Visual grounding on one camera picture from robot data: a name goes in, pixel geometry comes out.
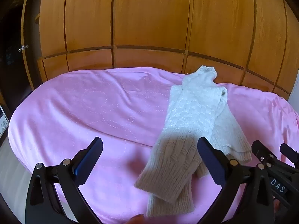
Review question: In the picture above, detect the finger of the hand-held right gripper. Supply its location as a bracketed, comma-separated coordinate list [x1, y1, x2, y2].
[280, 143, 299, 164]
[251, 140, 282, 169]

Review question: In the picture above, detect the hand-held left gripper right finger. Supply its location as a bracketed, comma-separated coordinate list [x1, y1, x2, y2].
[197, 136, 275, 224]

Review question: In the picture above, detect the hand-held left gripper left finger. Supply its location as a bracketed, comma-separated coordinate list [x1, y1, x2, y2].
[24, 136, 104, 224]

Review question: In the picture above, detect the white knit sweater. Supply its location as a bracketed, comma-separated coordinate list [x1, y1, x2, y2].
[135, 66, 252, 218]

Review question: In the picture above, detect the person's right hand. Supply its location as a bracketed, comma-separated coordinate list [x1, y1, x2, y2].
[273, 198, 281, 218]

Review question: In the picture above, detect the person's left hand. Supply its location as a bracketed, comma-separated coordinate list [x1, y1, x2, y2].
[129, 214, 145, 224]

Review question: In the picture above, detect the pink blanket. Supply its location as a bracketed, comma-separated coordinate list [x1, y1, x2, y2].
[8, 67, 299, 224]

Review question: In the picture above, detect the white bed mattress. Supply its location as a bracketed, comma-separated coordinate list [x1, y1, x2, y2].
[0, 134, 32, 193]

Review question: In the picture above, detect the white electronic device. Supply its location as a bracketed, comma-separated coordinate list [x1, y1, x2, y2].
[0, 105, 10, 136]

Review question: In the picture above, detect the wooden wardrobe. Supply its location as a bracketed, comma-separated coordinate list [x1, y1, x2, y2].
[21, 0, 299, 101]

